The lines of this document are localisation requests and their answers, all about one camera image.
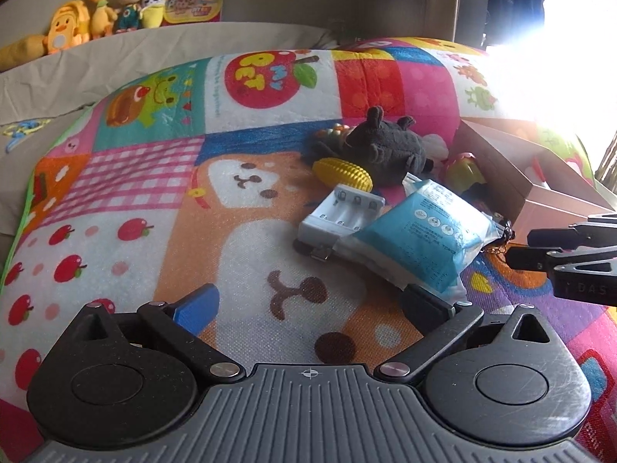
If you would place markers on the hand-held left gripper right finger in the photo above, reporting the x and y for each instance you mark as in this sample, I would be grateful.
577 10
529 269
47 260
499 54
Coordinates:
420 308

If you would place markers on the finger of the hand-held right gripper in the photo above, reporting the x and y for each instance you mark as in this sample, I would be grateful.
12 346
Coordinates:
549 238
530 258

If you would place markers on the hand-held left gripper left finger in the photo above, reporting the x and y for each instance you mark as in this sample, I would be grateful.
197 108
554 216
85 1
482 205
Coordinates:
198 306

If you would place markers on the pink cardboard box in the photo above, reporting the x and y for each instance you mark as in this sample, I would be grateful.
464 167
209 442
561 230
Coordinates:
554 202

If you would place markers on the blue wet wipes packet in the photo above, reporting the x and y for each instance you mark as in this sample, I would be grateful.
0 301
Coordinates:
424 236

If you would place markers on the pink and green squishy toy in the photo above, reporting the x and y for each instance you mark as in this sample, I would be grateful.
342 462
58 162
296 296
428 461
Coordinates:
465 173

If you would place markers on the white battery charger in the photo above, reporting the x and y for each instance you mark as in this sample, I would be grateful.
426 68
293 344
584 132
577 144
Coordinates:
332 217

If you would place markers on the yellow corn toy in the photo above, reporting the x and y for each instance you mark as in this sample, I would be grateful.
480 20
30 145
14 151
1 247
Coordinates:
342 172

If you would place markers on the dark grey plush toy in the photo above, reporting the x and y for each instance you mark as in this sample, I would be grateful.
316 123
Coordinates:
385 149

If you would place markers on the red and white object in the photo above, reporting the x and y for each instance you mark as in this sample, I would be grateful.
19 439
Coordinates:
539 173

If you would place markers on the colourful cartoon play mat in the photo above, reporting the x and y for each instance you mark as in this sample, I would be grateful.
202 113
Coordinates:
144 202

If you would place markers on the small multicoloured toy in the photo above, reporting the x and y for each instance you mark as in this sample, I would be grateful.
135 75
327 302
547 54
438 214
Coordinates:
332 131

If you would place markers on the dark curtain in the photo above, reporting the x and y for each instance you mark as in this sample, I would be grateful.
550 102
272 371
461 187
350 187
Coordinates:
501 0

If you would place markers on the blue and yellow patterned item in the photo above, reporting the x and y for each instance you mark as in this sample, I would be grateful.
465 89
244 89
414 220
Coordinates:
24 130

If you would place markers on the small green plant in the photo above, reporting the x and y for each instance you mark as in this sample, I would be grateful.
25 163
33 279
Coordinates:
343 29

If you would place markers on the banana plush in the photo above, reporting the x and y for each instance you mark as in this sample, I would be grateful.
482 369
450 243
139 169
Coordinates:
153 7

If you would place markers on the red picture book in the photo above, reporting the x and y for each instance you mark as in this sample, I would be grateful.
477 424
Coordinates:
193 2

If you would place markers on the yellow duck plush backpack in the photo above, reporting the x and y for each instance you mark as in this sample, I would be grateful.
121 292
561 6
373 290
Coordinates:
65 31

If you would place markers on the long yellow plush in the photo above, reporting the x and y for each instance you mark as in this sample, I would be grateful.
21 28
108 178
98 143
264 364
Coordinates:
21 53

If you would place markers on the baby doll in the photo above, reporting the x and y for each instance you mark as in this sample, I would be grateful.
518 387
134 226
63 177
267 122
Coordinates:
129 2

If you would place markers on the orange duck plush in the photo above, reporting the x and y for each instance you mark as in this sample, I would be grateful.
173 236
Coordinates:
101 9

